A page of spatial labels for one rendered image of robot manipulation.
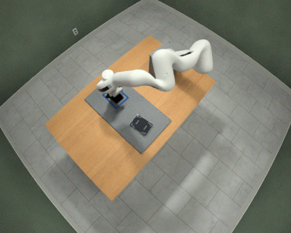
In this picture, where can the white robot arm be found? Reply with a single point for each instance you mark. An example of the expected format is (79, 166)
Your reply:
(198, 57)

